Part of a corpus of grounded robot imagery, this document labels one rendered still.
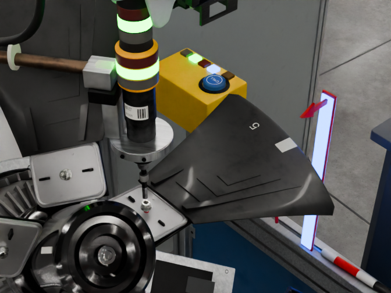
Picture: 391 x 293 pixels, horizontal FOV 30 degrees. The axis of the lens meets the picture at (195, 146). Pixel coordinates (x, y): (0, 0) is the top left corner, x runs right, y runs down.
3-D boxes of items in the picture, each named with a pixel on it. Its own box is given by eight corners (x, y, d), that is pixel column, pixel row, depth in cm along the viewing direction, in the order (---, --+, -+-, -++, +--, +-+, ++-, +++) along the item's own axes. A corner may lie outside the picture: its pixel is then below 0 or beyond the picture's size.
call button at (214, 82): (198, 86, 129) (198, 78, 128) (214, 78, 131) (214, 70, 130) (213, 96, 127) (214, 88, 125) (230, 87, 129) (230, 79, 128)
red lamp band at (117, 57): (110, 66, 73) (109, 56, 72) (122, 43, 76) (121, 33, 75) (152, 71, 72) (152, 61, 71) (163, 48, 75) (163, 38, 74)
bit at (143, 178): (138, 196, 87) (137, 164, 83) (146, 193, 87) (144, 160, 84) (144, 202, 86) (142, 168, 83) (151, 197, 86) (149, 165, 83)
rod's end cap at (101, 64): (92, 66, 74) (111, 68, 74) (98, 56, 76) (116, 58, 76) (93, 82, 76) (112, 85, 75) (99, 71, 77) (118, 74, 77)
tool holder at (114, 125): (84, 156, 79) (75, 81, 73) (103, 117, 85) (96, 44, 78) (164, 167, 78) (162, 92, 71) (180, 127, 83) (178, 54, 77)
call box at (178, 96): (148, 111, 139) (146, 65, 133) (187, 90, 145) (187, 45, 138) (206, 151, 131) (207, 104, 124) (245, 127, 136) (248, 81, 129)
